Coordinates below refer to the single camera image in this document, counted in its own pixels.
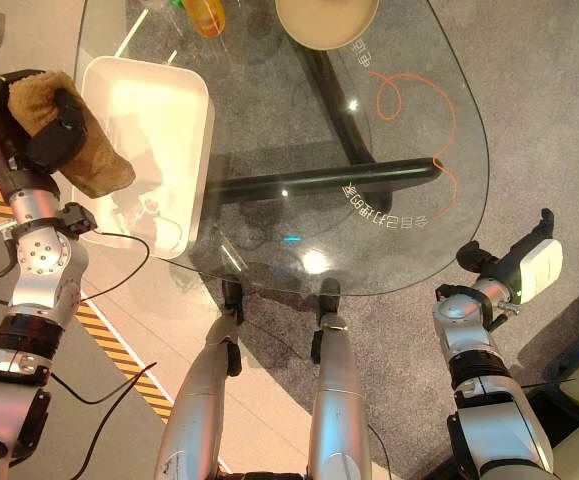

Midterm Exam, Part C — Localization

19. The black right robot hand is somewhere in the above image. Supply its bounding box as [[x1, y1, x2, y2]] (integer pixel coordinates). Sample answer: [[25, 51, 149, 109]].
[[456, 208, 564, 305]]

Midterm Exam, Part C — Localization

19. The brown fuzzy cloth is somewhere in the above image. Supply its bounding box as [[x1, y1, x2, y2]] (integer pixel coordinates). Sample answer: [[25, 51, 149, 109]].
[[7, 71, 137, 198]]

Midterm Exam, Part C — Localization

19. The white rectangular basket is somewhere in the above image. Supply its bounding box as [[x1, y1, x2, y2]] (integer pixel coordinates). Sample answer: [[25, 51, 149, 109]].
[[79, 55, 217, 261]]

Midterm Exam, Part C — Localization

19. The black table base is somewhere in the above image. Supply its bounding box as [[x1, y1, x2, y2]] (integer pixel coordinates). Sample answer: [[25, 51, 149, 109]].
[[207, 48, 441, 212]]

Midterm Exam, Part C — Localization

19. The orange bottle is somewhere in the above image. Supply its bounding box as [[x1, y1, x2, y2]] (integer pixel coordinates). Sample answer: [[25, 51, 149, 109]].
[[182, 0, 230, 38]]

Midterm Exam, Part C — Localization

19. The silver right robot leg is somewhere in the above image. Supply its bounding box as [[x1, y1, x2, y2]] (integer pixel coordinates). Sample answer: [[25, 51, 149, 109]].
[[307, 278, 373, 480]]

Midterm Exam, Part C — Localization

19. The yellow black hazard tape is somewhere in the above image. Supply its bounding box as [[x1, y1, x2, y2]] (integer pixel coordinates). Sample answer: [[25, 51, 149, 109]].
[[0, 158, 174, 422]]

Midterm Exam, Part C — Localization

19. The beige round bowl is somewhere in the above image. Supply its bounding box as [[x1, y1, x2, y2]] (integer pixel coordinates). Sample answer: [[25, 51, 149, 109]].
[[274, 0, 382, 52]]

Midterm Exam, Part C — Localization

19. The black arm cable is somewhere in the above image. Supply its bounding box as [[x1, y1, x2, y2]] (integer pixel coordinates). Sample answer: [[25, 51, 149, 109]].
[[47, 361, 159, 480], [0, 228, 152, 307]]

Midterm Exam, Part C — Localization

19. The orange cable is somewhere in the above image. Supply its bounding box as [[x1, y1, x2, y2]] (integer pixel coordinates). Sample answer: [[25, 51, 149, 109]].
[[375, 71, 459, 221]]

